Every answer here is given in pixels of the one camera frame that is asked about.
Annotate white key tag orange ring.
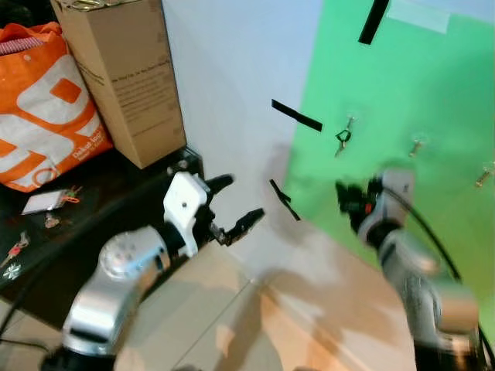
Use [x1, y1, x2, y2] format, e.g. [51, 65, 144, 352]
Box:
[22, 187, 83, 216]

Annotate black headed keys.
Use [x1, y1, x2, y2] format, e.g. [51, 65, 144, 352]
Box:
[334, 128, 354, 158]

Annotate clear adhesive metal hook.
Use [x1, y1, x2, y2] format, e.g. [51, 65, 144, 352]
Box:
[408, 133, 431, 158]
[474, 162, 495, 189]
[343, 111, 361, 134]

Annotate black tape strip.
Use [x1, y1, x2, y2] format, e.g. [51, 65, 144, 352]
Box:
[269, 179, 302, 223]
[271, 99, 324, 133]
[358, 0, 391, 46]

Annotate black cabinet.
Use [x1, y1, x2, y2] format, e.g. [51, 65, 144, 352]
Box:
[0, 147, 207, 335]

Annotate green backdrop sheet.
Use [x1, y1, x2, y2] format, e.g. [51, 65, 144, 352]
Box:
[282, 0, 495, 342]

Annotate tall brown cardboard box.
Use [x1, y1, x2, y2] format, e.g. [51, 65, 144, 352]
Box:
[50, 0, 187, 170]

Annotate orange white shopping bag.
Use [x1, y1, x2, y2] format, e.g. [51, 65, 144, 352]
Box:
[0, 22, 114, 193]

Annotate wide translucent tape strip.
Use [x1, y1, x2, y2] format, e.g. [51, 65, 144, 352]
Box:
[387, 0, 451, 35]

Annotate red headed key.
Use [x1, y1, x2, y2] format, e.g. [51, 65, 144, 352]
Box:
[3, 231, 32, 264]

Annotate dark key with white mark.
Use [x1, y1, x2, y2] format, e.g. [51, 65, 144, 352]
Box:
[0, 262, 25, 281]

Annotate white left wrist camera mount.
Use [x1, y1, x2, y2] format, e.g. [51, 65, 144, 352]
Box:
[162, 172, 210, 257]

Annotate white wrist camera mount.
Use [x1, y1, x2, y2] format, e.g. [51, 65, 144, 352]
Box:
[162, 172, 210, 257]
[370, 168, 415, 234]

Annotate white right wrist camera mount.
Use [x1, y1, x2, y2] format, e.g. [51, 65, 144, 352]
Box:
[370, 168, 415, 234]

